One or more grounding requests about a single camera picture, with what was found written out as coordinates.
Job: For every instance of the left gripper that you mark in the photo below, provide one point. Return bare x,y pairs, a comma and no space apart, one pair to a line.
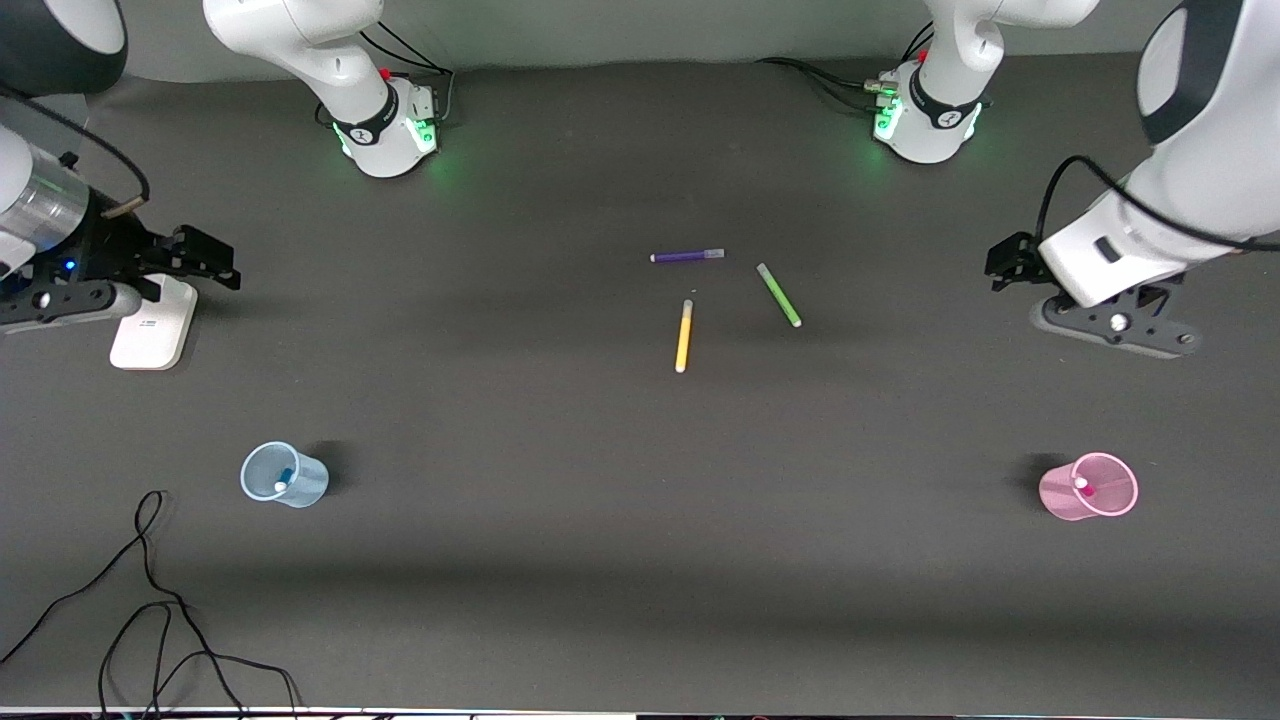
1012,262

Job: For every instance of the translucent blue plastic cup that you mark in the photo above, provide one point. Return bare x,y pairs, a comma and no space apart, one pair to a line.
305,485

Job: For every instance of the translucent pink plastic cup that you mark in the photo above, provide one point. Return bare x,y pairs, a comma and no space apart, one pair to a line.
1060,495

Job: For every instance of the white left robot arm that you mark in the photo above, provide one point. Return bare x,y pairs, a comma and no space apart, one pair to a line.
1220,150

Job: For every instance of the pink marker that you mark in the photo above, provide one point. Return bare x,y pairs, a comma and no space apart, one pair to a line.
1085,491

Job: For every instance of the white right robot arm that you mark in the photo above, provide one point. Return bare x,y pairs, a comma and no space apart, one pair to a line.
380,130

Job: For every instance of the purple marker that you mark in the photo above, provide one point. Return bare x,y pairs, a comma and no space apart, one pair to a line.
685,256

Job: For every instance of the blue marker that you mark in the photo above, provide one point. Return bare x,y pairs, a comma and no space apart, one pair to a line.
286,474

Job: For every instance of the yellow marker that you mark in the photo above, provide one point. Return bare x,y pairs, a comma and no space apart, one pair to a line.
684,337

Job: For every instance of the green marker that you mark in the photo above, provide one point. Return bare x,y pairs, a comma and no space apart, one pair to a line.
779,295

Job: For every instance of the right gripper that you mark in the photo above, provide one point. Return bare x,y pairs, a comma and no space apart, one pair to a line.
110,246

